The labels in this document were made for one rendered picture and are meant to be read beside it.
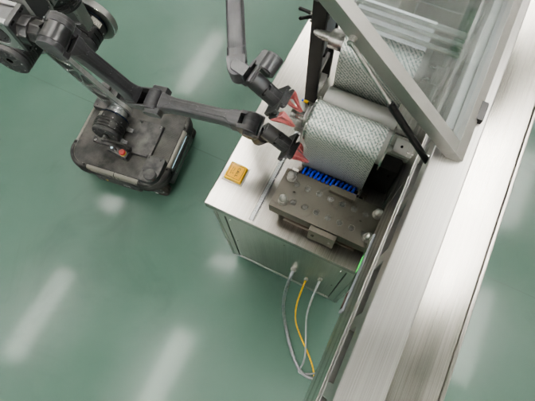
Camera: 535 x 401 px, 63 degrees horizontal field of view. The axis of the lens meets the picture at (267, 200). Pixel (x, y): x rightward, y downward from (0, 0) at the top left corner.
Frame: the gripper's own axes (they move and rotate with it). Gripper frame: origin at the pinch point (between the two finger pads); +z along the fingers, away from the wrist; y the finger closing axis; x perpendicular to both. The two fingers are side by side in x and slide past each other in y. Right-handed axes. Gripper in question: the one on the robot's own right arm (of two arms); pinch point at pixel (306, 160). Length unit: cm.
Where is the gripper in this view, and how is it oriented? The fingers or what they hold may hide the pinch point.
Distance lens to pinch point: 156.7
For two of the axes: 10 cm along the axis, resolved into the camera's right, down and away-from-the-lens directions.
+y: -4.4, 8.5, -3.0
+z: 7.9, 5.2, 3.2
